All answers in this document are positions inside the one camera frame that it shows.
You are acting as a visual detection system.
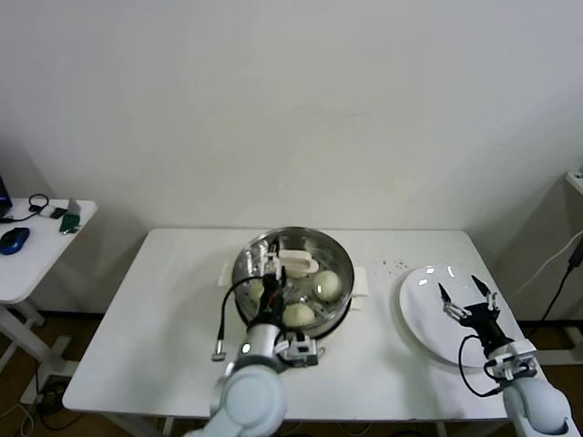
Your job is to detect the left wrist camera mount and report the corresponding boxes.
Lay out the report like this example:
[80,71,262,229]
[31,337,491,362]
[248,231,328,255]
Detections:
[276,330,321,369]

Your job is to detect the stainless steel steamer basket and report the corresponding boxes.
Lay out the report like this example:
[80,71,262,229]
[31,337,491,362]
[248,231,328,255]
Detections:
[220,226,371,341]

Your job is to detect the white round plate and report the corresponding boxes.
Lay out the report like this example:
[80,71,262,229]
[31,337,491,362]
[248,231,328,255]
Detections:
[398,264,517,369]

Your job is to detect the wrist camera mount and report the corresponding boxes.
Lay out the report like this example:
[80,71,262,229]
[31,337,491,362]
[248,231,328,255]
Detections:
[482,344,539,382]
[276,330,321,369]

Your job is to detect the white hanging cable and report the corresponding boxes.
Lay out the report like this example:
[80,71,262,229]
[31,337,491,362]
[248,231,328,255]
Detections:
[518,229,583,297]

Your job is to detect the white furniture base frame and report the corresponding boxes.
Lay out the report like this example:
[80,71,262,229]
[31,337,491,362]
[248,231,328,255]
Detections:
[518,320,583,365]

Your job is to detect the dark laptop screen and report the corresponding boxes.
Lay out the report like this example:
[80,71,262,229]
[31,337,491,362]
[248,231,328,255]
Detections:
[0,175,13,219]

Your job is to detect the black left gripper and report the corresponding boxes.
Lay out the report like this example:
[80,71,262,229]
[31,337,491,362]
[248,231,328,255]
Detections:
[256,242,288,326]

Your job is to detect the tangled floor cables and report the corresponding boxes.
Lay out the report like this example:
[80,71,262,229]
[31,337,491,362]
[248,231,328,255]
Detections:
[20,372,74,437]

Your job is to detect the cream electric cooker base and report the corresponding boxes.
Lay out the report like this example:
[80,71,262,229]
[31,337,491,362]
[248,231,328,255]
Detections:
[234,295,366,348]

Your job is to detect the white side table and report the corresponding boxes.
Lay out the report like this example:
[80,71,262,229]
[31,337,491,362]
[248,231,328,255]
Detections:
[0,197,98,392]

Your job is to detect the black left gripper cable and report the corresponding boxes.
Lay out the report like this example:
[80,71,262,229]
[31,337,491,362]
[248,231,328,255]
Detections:
[210,276,274,364]

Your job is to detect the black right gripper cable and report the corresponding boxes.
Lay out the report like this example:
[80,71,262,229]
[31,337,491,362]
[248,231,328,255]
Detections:
[456,333,502,398]

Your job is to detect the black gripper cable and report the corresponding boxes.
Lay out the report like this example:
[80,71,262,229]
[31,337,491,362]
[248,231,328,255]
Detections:
[456,333,502,398]
[210,276,274,364]

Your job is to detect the blue computer mouse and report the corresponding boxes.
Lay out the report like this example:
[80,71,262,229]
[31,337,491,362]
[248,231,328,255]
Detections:
[0,226,31,255]

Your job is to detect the black looped cable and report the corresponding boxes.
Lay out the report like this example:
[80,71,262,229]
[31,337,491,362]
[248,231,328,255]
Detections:
[26,193,52,213]

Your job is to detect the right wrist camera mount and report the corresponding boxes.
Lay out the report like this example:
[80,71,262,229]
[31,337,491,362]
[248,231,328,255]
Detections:
[482,344,539,382]

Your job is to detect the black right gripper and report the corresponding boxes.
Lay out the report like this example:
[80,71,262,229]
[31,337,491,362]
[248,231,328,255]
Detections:
[437,273,510,356]

